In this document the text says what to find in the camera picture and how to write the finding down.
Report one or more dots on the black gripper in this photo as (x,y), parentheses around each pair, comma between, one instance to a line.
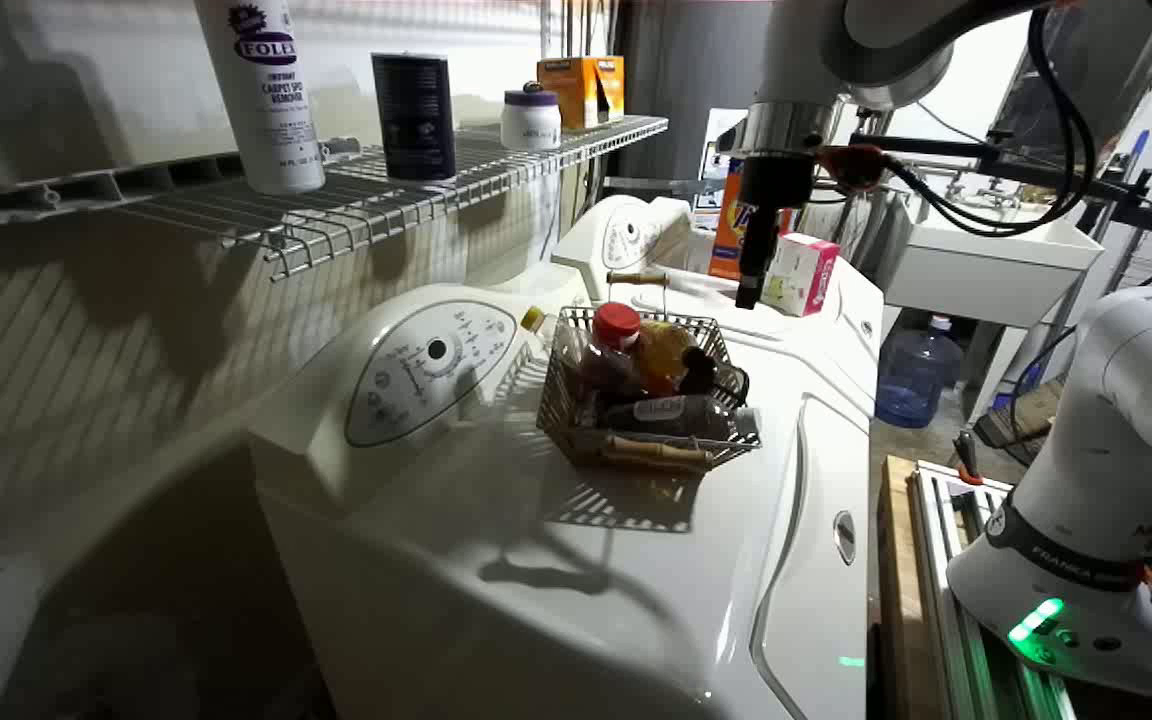
(769,187)

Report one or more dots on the black cylindrical container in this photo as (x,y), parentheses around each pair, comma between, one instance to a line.
(412,119)

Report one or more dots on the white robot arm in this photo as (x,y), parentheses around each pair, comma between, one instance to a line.
(1061,566)

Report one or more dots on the yellow item in basket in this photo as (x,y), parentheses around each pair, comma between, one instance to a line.
(662,359)

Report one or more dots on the orange box on shelf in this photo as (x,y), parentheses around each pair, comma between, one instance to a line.
(588,91)

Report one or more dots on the orange detergent box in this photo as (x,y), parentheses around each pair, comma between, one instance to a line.
(730,227)

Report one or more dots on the pink white box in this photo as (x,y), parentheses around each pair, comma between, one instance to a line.
(801,274)

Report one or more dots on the white utility sink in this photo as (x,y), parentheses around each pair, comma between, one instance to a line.
(989,279)

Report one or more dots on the red capped bottle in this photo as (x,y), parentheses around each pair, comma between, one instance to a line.
(608,351)

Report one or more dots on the blue water jug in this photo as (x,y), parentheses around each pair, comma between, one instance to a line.
(917,364)

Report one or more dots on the small white jar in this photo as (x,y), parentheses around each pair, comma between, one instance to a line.
(529,119)

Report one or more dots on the white washing machine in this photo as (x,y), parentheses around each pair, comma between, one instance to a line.
(265,566)

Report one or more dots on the white spray bottle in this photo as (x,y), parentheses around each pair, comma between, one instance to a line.
(256,70)

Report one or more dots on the wire basket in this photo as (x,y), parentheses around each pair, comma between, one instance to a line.
(694,430)

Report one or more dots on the white wire shelf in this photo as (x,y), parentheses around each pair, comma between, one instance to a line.
(292,232)

